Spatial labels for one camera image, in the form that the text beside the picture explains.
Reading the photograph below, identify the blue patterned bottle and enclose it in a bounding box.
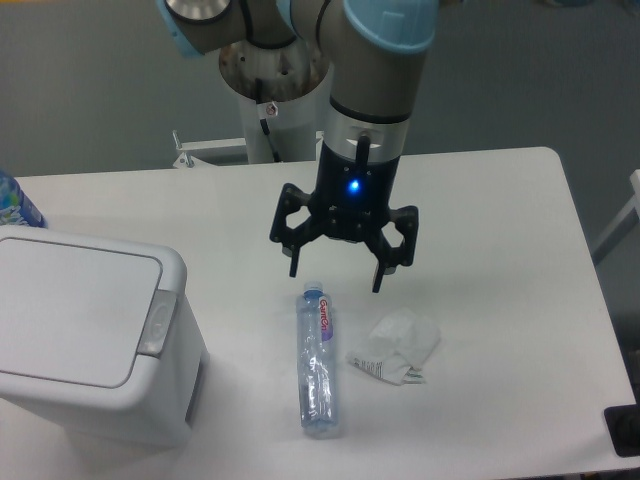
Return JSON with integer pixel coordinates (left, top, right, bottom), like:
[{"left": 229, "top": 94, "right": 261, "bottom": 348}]
[{"left": 1, "top": 171, "right": 48, "bottom": 228}]

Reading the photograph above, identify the black cable on pedestal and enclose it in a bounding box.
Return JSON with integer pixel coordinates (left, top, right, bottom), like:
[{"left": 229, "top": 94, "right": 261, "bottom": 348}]
[{"left": 253, "top": 77, "right": 282, "bottom": 164}]

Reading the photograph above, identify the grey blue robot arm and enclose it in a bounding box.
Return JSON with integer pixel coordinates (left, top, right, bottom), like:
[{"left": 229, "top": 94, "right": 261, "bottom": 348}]
[{"left": 157, "top": 1, "right": 439, "bottom": 284}]

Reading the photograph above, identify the clear plastic water bottle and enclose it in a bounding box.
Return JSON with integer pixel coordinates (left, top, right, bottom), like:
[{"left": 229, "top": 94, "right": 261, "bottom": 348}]
[{"left": 296, "top": 281, "right": 339, "bottom": 439}]

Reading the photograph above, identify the white push-button trash can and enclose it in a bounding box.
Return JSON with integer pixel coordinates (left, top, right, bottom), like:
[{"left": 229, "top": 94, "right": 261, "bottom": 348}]
[{"left": 1, "top": 226, "right": 209, "bottom": 447}]

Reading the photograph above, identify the white metal base bracket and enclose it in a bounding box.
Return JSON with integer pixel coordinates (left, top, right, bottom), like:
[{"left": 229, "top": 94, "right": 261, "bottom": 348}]
[{"left": 171, "top": 128, "right": 331, "bottom": 170}]

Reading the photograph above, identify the black device at table edge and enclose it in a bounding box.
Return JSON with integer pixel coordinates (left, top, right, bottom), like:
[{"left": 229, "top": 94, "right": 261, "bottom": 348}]
[{"left": 604, "top": 404, "right": 639, "bottom": 458}]

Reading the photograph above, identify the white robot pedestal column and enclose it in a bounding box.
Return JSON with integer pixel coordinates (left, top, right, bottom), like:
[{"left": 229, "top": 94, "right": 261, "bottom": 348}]
[{"left": 219, "top": 39, "right": 331, "bottom": 164}]

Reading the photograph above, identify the crumpled white plastic wrapper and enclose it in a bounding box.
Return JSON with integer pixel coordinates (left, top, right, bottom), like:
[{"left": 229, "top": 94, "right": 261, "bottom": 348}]
[{"left": 345, "top": 308, "right": 441, "bottom": 386}]

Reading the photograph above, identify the white frame at right edge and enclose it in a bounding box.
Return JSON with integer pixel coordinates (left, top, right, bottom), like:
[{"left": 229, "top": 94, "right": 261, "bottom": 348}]
[{"left": 591, "top": 169, "right": 639, "bottom": 266}]

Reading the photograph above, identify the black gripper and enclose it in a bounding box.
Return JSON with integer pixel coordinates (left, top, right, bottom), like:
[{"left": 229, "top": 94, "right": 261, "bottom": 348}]
[{"left": 269, "top": 142, "right": 420, "bottom": 294}]

